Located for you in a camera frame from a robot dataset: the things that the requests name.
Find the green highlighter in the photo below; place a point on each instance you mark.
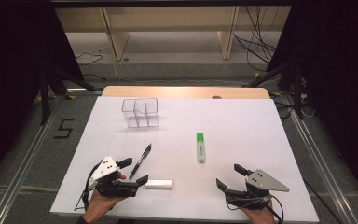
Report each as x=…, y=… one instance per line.
x=200, y=149

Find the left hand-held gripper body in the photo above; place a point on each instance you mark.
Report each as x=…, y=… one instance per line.
x=118, y=188

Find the black pen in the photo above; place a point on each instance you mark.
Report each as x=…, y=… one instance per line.
x=140, y=161

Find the black tripod stand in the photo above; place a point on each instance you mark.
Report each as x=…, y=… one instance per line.
x=45, y=102
x=297, y=93

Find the black curtain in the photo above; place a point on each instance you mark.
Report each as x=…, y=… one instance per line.
x=338, y=77
x=6, y=77

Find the yellow tape piece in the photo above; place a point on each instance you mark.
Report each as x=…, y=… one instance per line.
x=257, y=75
x=276, y=93
x=71, y=97

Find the clear plastic pen organizer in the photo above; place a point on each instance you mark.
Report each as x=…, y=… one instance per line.
x=140, y=118

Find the person's left hand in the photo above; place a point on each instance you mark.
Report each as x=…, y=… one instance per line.
x=99, y=205

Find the black metal frame bar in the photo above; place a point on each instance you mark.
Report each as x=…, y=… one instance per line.
x=167, y=3

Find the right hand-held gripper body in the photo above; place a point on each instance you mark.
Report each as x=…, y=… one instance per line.
x=262, y=182

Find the aluminium floor rail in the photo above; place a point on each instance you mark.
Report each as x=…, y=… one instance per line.
x=334, y=188
x=14, y=186

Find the wooden table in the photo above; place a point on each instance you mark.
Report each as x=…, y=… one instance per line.
x=183, y=92

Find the white cylindrical stick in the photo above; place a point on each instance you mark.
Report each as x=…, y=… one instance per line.
x=160, y=184

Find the white table sheet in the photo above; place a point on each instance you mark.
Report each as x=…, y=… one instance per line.
x=174, y=146

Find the person's right hand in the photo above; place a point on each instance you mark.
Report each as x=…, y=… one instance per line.
x=258, y=216

